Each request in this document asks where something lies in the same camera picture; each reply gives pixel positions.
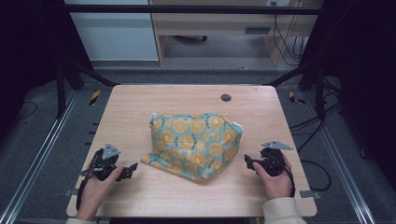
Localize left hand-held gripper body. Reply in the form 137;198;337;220
80;142;122;182

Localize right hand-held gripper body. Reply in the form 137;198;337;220
257;140;294;177

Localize green orange-print cloth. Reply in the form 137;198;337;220
140;111;245;182

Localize person's right hand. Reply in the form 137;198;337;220
252;154;293;201

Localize person's left hand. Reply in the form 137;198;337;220
75;165;124;222

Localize yellow black tape strip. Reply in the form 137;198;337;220
88;89;103;107
287;91;306;106

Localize black metal stand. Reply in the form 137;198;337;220
263;61;327;122
55;59;121;119

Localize black curtain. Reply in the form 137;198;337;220
298;0;396;190
0;0;94;141

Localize white cabinet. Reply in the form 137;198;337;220
64;0;160;62

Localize right hand-held gripper cable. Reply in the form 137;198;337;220
270;152;296;199

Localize hand-held gripper cable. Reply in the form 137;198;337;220
270;152;296;199
75;167;95;212

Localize left hand-held gripper cable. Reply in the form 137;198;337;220
75;167;95;212

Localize black floor cables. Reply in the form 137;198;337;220
289;81;344;154

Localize black looped floor cable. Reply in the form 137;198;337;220
299;160;332;192

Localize aluminium floor rail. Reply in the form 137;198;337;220
0;90;79;224
302;91;378;224

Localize thin black floor cable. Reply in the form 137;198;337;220
16;101;39;121

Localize black hanging desk cables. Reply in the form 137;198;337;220
272;1;308;67

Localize black horizontal frame bar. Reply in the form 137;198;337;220
64;4;323;16

